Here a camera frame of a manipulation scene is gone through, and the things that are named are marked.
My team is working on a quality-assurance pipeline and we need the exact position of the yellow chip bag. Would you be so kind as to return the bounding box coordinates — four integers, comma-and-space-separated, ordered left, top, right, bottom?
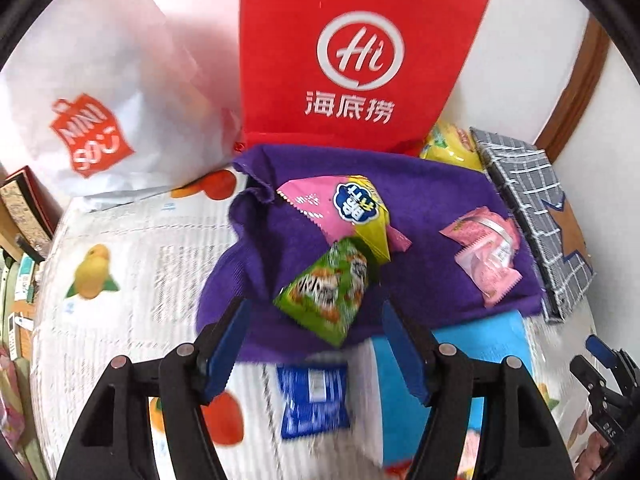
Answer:
419, 122, 485, 171

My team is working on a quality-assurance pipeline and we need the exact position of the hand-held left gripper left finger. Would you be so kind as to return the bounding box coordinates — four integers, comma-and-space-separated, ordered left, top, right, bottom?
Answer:
55, 297, 253, 480

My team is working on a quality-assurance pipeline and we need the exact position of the pink lychee snack packet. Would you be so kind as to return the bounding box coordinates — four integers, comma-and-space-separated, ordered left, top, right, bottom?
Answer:
454, 240, 522, 309

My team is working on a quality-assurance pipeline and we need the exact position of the pink and yellow snack packet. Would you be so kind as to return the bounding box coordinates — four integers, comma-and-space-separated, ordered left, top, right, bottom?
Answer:
276, 174, 412, 266

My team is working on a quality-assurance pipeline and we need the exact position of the pink lychee packet silver stripe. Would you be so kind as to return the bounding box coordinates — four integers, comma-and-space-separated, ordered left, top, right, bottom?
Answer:
440, 207, 523, 261

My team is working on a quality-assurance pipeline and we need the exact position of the white plastic bag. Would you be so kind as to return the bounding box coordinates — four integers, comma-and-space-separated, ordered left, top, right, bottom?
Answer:
0, 0, 246, 211

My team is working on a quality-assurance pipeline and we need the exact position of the green snack packet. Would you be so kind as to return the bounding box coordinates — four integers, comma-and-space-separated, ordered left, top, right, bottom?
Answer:
273, 237, 373, 347

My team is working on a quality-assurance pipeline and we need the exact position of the wooden door frame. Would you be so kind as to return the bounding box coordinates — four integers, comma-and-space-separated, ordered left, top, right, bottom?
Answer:
532, 15, 611, 163

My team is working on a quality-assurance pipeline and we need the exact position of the red paper bag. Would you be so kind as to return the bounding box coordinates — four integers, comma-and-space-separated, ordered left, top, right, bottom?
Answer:
238, 0, 491, 157

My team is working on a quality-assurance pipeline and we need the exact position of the fruit print tablecloth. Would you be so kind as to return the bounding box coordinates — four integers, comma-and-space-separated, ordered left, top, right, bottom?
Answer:
30, 170, 601, 480

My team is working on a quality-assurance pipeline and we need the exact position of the blue tissue pack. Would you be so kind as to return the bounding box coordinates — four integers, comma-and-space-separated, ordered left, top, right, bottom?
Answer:
276, 310, 533, 476

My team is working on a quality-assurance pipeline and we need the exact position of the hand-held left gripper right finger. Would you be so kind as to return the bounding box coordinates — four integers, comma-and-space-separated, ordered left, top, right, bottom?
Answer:
381, 300, 571, 480

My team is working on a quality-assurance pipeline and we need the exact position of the teal box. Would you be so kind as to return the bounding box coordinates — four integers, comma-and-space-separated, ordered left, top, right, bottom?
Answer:
12, 255, 40, 306

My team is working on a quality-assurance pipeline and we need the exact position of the grey checked cloth with star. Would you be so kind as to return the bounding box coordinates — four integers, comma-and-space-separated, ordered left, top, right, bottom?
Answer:
470, 127, 596, 326

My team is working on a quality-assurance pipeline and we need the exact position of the framed picture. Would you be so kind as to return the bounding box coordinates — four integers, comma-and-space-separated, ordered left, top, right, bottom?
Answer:
0, 166, 56, 261

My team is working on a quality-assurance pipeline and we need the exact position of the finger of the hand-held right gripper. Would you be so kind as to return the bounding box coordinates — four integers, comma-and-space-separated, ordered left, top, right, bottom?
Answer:
570, 355, 608, 406
585, 335, 626, 381

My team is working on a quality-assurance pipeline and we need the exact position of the purple towel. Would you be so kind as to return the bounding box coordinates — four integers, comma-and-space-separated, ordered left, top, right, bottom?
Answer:
196, 144, 545, 363

